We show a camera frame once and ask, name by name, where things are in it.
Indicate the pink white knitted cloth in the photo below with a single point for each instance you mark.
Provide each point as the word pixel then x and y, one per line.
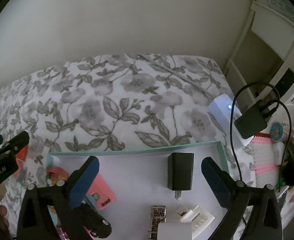
pixel 265 165

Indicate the silver patterned lighter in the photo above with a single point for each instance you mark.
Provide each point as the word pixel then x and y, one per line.
pixel 158 214

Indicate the black wall charger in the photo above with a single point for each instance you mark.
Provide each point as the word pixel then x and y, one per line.
pixel 180 172

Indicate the purple pink pen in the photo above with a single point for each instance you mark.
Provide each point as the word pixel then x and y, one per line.
pixel 62 234

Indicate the brown pink toy dog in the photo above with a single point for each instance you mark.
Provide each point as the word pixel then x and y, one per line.
pixel 55 174

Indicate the round decorated tin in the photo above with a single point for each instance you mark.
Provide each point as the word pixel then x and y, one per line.
pixel 276 131

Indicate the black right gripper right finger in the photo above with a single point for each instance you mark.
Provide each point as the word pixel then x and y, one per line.
pixel 264 221

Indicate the white folding plug adapter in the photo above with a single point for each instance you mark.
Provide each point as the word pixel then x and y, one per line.
pixel 199 218

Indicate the person left hand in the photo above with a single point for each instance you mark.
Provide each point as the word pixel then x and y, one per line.
pixel 3 213

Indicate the grey floral bed blanket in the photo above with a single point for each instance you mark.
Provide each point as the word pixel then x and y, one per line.
pixel 112 102

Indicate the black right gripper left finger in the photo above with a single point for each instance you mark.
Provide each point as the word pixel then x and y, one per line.
pixel 35 222

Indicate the white cube charger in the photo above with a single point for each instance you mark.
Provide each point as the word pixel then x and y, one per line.
pixel 174 231

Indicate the black plugged adapter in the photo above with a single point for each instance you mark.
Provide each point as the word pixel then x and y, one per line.
pixel 255 119

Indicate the teal framed white tray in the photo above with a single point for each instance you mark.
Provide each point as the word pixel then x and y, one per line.
pixel 139 180

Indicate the white wooden shelf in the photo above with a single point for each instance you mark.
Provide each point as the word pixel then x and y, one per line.
pixel 264 52

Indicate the pink blue box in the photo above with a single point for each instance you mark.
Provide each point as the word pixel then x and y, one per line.
pixel 20 159
pixel 101 193

